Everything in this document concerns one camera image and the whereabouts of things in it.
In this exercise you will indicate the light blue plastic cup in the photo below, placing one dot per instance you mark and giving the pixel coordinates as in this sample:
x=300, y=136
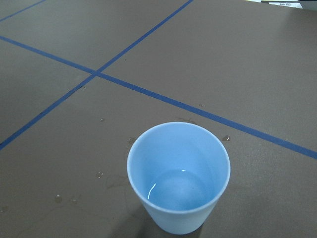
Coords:
x=179, y=171

